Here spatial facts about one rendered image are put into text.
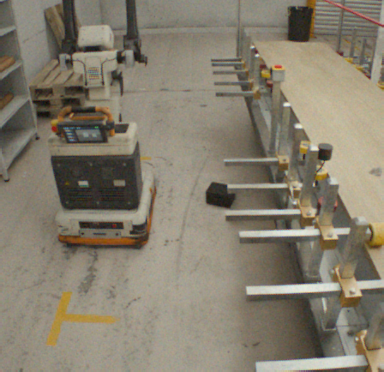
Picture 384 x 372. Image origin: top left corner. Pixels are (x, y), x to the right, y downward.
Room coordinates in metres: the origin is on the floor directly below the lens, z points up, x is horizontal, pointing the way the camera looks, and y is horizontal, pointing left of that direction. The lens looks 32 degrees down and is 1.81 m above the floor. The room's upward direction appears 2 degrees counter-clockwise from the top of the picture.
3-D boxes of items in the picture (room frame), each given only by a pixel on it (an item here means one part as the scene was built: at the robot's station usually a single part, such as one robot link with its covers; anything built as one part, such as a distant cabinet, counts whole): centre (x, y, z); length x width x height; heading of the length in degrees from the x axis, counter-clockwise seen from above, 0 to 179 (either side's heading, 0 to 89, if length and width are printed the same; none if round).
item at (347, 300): (0.76, -0.47, 0.95); 0.14 x 0.06 x 0.05; 178
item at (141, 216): (2.32, 0.57, 0.16); 0.67 x 0.64 x 0.25; 177
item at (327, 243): (1.01, -0.48, 0.95); 0.14 x 0.06 x 0.05; 178
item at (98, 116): (2.21, 0.57, 0.87); 0.23 x 0.15 x 0.11; 87
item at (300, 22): (8.38, -2.52, 0.36); 0.59 x 0.58 x 0.73; 178
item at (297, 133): (1.53, -0.50, 0.87); 0.04 x 0.04 x 0.48; 88
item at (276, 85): (2.04, -0.51, 0.93); 0.05 x 0.05 x 0.45; 88
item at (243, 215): (1.24, -0.37, 0.84); 0.43 x 0.03 x 0.04; 88
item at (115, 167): (2.23, 0.57, 0.59); 0.55 x 0.34 x 0.83; 87
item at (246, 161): (1.74, -0.42, 0.80); 0.43 x 0.03 x 0.04; 88
